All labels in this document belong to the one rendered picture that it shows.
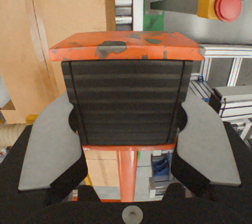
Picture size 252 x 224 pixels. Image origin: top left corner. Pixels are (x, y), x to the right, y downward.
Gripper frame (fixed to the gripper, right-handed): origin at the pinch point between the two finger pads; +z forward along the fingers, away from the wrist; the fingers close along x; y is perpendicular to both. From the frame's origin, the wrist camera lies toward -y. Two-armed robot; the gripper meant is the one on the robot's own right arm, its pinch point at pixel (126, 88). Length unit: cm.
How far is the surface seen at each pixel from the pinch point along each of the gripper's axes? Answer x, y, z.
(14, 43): -34.2, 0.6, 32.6
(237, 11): 25.5, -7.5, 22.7
